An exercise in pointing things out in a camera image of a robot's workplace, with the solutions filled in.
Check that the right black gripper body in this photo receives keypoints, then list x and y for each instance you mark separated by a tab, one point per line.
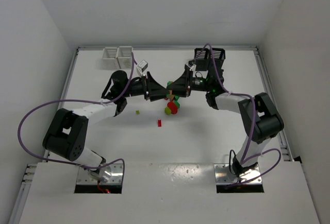
187	82

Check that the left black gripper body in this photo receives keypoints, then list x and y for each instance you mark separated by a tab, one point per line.
148	87

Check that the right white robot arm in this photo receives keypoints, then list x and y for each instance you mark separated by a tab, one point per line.
261	119

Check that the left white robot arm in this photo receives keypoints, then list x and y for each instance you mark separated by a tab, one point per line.
67	133

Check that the green lego piece by round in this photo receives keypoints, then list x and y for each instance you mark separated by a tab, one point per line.
177	104

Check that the red round lego piece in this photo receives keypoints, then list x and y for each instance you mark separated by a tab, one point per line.
172	107

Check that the left black slotted container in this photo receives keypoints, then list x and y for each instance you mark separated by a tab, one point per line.
201	59

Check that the black slotted container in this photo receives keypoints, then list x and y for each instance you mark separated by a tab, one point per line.
201	59
219	57

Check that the lime lego brick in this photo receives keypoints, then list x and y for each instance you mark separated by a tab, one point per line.
167	111

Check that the right white slotted container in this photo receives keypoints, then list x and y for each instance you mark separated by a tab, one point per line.
124	57

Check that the white slotted container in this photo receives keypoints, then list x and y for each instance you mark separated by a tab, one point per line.
124	57
109	59

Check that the right black slotted container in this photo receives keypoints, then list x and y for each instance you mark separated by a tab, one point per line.
219	57

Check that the left white slotted container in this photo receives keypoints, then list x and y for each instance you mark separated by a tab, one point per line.
109	59

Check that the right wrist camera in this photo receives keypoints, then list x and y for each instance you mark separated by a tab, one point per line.
190	65

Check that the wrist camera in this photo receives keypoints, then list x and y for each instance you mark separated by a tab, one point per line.
190	65
142	65

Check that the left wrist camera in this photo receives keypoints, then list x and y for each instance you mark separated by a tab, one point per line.
142	65

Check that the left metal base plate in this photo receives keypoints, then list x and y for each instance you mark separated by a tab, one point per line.
110	175

